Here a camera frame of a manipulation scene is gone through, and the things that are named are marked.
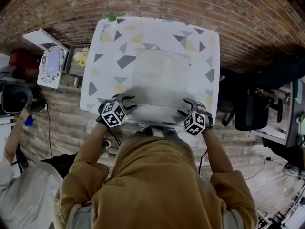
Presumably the triangle patterned tablecloth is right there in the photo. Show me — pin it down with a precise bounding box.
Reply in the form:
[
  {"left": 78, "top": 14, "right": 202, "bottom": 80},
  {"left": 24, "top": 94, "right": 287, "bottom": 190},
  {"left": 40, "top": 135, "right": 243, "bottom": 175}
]
[{"left": 80, "top": 17, "right": 220, "bottom": 129}]

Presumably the person's right forearm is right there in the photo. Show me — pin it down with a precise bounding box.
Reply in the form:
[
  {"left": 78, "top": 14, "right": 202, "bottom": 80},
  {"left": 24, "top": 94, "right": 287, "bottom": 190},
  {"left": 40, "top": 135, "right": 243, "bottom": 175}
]
[{"left": 202, "top": 127, "right": 234, "bottom": 175}]

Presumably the white cloth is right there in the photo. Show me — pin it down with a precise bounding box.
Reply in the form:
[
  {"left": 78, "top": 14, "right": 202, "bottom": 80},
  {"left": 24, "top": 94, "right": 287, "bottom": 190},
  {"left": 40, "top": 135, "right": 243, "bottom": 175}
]
[{"left": 132, "top": 47, "right": 192, "bottom": 107}]

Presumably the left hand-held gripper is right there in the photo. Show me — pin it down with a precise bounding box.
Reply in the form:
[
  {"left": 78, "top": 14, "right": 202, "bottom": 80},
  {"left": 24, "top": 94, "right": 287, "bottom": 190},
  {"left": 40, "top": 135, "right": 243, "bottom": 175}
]
[{"left": 98, "top": 93, "right": 139, "bottom": 129}]

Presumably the red box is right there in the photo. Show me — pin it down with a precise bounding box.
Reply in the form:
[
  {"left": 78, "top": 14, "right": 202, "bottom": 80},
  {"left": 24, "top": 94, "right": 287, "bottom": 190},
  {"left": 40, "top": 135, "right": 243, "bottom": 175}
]
[{"left": 9, "top": 48, "right": 41, "bottom": 69}]

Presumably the black office chair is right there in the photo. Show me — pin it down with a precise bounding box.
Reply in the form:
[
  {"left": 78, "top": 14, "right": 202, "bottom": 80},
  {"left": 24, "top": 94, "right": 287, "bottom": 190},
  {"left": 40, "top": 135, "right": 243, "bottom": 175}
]
[{"left": 221, "top": 86, "right": 284, "bottom": 132}]

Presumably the person's right hand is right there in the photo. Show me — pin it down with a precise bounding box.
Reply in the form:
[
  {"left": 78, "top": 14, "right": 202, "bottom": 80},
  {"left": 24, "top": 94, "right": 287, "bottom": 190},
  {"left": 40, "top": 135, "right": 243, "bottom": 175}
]
[{"left": 197, "top": 102, "right": 214, "bottom": 129}]

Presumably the yellow cloth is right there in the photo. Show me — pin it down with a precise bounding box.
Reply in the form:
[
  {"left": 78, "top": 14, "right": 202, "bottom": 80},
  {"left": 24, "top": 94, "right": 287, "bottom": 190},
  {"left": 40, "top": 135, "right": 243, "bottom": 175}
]
[{"left": 73, "top": 46, "right": 90, "bottom": 68}]

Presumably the black floor cable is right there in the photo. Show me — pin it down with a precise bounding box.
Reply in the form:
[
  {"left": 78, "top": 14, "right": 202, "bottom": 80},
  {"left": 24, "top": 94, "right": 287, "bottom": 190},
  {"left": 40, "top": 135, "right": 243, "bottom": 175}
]
[{"left": 44, "top": 103, "right": 52, "bottom": 161}]

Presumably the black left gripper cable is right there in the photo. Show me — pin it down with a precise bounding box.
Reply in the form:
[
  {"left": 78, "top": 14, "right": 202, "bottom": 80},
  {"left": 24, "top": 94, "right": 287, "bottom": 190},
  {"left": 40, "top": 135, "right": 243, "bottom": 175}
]
[{"left": 108, "top": 127, "right": 122, "bottom": 147}]

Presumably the patterned white box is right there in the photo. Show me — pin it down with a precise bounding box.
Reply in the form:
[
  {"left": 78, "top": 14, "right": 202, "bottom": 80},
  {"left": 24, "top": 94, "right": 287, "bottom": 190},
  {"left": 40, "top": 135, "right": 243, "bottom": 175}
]
[{"left": 37, "top": 45, "right": 66, "bottom": 90}]

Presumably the small green plant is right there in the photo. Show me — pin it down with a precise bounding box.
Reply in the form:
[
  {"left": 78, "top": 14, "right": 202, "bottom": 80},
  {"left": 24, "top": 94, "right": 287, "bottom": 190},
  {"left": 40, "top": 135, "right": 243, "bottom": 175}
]
[{"left": 106, "top": 11, "right": 118, "bottom": 23}]

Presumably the blue object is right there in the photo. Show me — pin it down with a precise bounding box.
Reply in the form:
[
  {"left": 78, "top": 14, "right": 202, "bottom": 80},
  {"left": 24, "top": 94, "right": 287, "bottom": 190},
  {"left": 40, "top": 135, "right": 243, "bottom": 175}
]
[{"left": 23, "top": 116, "right": 36, "bottom": 127}]

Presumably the black fabric bundle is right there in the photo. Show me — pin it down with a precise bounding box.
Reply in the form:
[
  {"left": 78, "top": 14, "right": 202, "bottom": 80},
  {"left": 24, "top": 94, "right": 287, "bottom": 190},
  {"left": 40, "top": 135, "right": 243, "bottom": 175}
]
[{"left": 256, "top": 48, "right": 305, "bottom": 91}]

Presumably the person's left shoe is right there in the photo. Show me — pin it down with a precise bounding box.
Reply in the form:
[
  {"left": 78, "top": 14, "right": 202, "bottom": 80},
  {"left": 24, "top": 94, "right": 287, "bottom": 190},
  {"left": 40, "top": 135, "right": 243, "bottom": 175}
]
[{"left": 140, "top": 125, "right": 154, "bottom": 137}]

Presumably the white box lid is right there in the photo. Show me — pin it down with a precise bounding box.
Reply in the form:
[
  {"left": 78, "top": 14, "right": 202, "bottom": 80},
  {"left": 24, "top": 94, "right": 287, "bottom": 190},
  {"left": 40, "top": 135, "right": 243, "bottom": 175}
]
[{"left": 22, "top": 28, "right": 64, "bottom": 50}]

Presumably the person's mustard shirt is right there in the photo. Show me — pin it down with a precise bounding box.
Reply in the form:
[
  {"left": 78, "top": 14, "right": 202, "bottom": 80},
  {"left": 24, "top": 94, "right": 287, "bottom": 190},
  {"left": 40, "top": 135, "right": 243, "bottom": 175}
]
[{"left": 53, "top": 130, "right": 259, "bottom": 229}]

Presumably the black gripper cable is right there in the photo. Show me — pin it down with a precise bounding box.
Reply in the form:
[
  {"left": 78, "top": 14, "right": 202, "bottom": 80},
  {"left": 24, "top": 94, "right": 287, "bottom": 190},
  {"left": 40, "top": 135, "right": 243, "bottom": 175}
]
[
  {"left": 108, "top": 127, "right": 122, "bottom": 147},
  {"left": 198, "top": 148, "right": 208, "bottom": 176}
]

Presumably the grey tray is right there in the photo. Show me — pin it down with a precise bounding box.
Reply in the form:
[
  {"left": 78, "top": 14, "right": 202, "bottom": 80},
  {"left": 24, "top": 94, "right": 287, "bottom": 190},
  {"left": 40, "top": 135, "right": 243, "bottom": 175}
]
[{"left": 65, "top": 43, "right": 92, "bottom": 76}]

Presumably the person's left hand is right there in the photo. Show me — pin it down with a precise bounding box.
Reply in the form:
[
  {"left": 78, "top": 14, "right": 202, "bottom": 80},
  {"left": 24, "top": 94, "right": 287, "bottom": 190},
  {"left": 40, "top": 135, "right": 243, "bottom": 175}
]
[{"left": 96, "top": 110, "right": 111, "bottom": 129}]

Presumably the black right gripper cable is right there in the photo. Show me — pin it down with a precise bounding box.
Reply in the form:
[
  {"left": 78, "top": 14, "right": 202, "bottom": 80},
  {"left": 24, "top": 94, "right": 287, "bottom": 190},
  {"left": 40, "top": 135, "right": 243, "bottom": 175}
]
[{"left": 198, "top": 148, "right": 208, "bottom": 176}]

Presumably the person's left forearm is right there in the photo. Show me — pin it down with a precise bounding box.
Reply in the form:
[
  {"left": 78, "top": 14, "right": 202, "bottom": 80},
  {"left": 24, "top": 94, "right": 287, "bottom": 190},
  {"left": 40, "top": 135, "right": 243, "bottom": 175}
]
[{"left": 75, "top": 122, "right": 113, "bottom": 168}]

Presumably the person's right shoe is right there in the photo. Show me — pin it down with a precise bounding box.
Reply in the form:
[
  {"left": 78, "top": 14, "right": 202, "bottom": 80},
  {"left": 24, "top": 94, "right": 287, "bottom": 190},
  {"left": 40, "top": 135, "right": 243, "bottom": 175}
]
[{"left": 163, "top": 127, "right": 179, "bottom": 138}]

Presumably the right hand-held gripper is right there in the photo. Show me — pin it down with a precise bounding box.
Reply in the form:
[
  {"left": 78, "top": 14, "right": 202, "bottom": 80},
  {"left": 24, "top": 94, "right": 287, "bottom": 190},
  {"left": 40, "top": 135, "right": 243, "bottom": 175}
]
[{"left": 177, "top": 98, "right": 206, "bottom": 136}]

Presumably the person's shoe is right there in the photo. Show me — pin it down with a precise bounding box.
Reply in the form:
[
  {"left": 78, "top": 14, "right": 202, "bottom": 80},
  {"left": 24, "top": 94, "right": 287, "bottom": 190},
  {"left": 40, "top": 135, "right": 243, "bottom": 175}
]
[
  {"left": 140, "top": 125, "right": 154, "bottom": 137},
  {"left": 163, "top": 127, "right": 179, "bottom": 138}
]

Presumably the grey desk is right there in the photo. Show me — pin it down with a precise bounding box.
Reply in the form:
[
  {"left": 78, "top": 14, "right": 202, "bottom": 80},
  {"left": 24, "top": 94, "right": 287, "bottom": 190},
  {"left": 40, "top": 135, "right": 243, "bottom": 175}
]
[{"left": 285, "top": 78, "right": 305, "bottom": 148}]

